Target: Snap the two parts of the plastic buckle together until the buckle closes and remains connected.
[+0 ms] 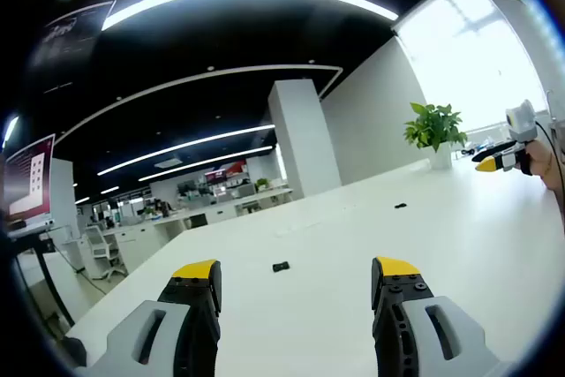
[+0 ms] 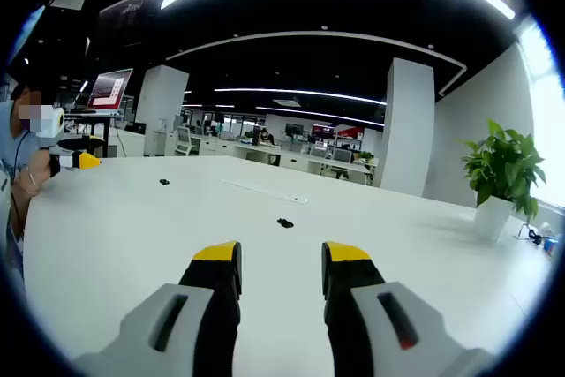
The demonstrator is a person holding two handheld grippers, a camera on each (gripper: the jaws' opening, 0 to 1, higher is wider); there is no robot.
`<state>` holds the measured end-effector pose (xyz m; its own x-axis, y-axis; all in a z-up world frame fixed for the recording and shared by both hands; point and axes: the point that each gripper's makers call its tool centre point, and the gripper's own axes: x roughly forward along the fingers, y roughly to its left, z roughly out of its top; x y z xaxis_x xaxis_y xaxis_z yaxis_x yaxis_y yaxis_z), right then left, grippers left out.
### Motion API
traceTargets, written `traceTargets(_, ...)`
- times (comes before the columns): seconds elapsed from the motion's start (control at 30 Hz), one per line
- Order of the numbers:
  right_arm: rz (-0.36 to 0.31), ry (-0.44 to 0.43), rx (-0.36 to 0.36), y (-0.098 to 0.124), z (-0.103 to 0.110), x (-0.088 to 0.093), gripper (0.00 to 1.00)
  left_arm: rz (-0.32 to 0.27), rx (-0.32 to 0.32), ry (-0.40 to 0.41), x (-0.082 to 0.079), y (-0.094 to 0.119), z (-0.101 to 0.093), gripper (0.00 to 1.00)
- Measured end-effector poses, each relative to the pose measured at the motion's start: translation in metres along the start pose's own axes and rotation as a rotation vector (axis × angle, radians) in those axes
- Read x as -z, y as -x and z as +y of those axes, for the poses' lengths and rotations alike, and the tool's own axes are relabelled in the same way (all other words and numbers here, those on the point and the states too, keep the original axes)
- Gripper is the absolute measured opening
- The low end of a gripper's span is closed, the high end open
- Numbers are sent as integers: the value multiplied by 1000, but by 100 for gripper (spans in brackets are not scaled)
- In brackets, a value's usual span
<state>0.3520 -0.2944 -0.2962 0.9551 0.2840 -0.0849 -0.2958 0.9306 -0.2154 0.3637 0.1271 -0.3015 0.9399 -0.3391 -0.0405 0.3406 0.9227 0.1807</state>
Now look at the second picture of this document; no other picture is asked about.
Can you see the black standing desk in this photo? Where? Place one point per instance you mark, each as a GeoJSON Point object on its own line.
{"type": "Point", "coordinates": [88, 117]}

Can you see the small blue object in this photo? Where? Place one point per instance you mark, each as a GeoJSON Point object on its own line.
{"type": "Point", "coordinates": [552, 245]}

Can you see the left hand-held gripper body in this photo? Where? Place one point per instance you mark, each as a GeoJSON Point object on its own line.
{"type": "Point", "coordinates": [47, 138]}

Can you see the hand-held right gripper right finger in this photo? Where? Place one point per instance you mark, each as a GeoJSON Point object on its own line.
{"type": "Point", "coordinates": [379, 324]}

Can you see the white square pillar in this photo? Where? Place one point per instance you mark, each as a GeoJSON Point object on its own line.
{"type": "Point", "coordinates": [161, 103]}
{"type": "Point", "coordinates": [408, 130]}

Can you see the small black object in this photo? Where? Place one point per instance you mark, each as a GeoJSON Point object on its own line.
{"type": "Point", "coordinates": [534, 236]}

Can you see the white office chair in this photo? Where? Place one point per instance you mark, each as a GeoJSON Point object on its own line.
{"type": "Point", "coordinates": [183, 140]}

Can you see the large display screen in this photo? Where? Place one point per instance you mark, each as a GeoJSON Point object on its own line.
{"type": "Point", "coordinates": [108, 90]}

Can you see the dark hanging banner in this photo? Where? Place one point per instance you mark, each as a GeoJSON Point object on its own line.
{"type": "Point", "coordinates": [128, 15]}

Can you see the small green desk plant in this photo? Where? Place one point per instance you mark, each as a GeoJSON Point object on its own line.
{"type": "Point", "coordinates": [364, 157]}

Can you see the straight ceiling light strip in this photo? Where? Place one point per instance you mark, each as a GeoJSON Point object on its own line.
{"type": "Point", "coordinates": [300, 93]}
{"type": "Point", "coordinates": [318, 115]}

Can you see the person's left hand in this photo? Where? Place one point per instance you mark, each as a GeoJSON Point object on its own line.
{"type": "Point", "coordinates": [39, 167]}

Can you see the black plastic buckle pronged part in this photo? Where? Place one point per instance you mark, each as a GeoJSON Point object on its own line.
{"type": "Point", "coordinates": [285, 223]}

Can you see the red white wall sign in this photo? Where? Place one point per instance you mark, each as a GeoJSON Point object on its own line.
{"type": "Point", "coordinates": [337, 132]}

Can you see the person in light blue shirt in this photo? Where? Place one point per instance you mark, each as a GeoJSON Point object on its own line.
{"type": "Point", "coordinates": [6, 138]}

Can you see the green potted plant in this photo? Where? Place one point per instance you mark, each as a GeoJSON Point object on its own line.
{"type": "Point", "coordinates": [503, 169]}

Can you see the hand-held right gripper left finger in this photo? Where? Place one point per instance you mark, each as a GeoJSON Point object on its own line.
{"type": "Point", "coordinates": [176, 319]}

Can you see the row of white office desks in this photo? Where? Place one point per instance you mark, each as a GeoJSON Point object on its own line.
{"type": "Point", "coordinates": [282, 157]}

